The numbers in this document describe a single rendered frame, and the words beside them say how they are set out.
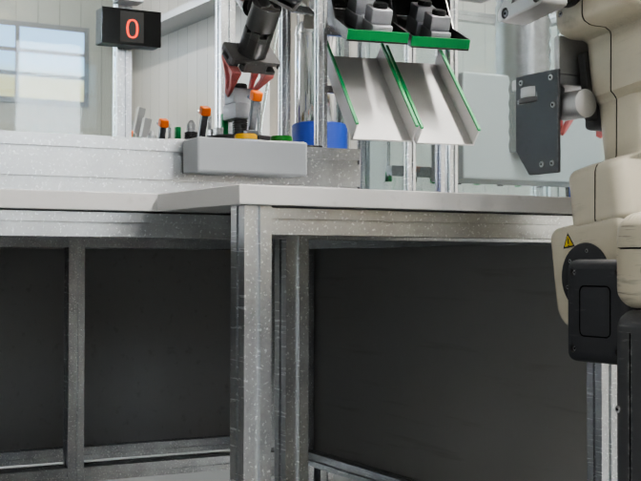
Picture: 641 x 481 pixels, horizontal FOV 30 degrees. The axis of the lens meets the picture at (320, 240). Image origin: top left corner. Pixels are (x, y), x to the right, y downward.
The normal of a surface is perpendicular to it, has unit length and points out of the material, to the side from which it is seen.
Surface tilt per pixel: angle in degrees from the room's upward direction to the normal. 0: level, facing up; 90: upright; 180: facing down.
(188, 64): 90
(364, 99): 45
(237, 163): 90
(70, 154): 90
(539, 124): 90
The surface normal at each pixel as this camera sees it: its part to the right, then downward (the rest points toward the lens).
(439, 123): 0.22, -0.72
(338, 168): 0.47, -0.01
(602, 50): -0.86, -0.01
